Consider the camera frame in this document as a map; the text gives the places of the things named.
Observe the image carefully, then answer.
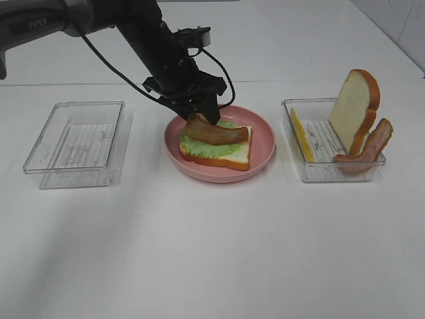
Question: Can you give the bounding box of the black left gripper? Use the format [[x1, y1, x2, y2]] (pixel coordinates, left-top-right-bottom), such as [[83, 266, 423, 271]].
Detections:
[[141, 54, 226, 125]]

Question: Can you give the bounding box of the bacon strip from tray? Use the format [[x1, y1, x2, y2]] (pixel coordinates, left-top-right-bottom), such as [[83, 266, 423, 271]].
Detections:
[[333, 118, 394, 175], [185, 114, 249, 146]]

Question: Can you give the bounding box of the green lettuce leaf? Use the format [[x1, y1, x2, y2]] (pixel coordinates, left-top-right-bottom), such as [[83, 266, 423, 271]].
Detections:
[[179, 130, 250, 162]]

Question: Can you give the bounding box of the toast bread slice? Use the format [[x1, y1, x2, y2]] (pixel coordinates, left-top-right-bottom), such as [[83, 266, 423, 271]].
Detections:
[[328, 69, 381, 156], [179, 126, 252, 171]]

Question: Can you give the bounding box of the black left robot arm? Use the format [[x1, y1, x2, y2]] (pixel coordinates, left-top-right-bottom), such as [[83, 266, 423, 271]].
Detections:
[[1, 1, 230, 124]]

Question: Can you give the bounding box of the pink round plate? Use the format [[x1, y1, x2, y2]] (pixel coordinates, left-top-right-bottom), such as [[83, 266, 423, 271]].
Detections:
[[164, 106, 276, 183]]

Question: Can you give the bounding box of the yellow cheese slice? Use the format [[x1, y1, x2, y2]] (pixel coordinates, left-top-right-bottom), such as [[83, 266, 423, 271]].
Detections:
[[290, 108, 315, 163]]

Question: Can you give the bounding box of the clear plastic left tray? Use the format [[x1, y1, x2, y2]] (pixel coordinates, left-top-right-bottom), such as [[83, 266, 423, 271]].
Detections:
[[23, 101, 132, 189]]

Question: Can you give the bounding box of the clear plastic tray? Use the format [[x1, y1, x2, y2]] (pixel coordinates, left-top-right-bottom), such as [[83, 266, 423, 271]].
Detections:
[[23, 101, 132, 189], [282, 98, 386, 183]]

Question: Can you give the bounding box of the clear plastic right tray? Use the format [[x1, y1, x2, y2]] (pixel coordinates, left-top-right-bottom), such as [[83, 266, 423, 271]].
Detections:
[[282, 98, 386, 183]]

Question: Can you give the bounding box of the upright toast bread slice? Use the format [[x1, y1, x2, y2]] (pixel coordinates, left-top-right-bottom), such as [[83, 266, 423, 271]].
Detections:
[[328, 69, 381, 156]]

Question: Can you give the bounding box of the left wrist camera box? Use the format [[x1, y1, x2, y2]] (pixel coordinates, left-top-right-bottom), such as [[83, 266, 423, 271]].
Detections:
[[173, 27, 211, 49]]

